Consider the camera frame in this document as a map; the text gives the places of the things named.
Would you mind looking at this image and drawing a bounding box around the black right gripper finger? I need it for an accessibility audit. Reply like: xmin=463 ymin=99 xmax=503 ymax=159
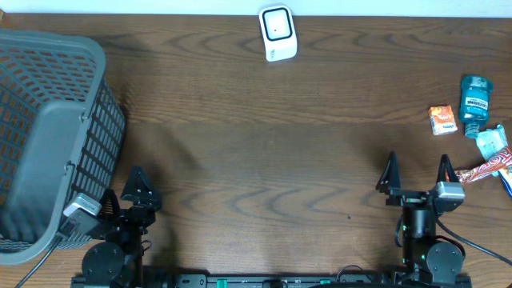
xmin=375 ymin=152 xmax=401 ymax=192
xmin=436 ymin=154 xmax=460 ymax=183

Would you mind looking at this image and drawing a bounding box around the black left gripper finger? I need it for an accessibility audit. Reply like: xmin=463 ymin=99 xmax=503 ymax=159
xmin=121 ymin=166 xmax=162 ymax=212
xmin=98 ymin=189 xmax=120 ymax=222

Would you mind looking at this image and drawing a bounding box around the red brown snack bag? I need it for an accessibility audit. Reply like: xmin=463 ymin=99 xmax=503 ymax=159
xmin=455 ymin=146 xmax=511 ymax=184

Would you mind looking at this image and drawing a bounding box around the orange snack packet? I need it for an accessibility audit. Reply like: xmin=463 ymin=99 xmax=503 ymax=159
xmin=428 ymin=106 xmax=458 ymax=136

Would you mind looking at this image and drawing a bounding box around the pale green wet wipes pack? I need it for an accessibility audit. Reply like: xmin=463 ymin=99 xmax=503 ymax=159
xmin=476 ymin=124 xmax=509 ymax=163

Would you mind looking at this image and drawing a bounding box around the yellow snack bag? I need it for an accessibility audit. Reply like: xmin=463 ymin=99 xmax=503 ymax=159
xmin=498 ymin=168 xmax=512 ymax=198

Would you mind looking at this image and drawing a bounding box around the teal mouthwash bottle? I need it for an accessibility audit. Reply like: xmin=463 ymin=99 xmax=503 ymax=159
xmin=459 ymin=75 xmax=494 ymax=139

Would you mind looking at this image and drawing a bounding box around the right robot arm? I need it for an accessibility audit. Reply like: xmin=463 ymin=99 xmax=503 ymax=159
xmin=376 ymin=152 xmax=471 ymax=287

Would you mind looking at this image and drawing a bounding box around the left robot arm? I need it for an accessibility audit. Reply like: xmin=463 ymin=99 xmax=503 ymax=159
xmin=70 ymin=166 xmax=169 ymax=288

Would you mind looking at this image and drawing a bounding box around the white barcode scanner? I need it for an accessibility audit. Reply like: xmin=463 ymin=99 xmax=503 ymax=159
xmin=258 ymin=5 xmax=298 ymax=62

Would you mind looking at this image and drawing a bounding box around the grey plastic shopping basket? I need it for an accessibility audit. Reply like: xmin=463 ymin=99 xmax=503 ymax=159
xmin=1 ymin=29 xmax=126 ymax=266

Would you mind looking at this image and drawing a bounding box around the black left camera cable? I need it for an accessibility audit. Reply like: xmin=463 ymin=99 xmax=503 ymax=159
xmin=14 ymin=218 xmax=77 ymax=288

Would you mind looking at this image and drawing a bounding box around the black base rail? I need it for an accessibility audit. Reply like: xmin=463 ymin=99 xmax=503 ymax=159
xmin=70 ymin=267 xmax=474 ymax=288

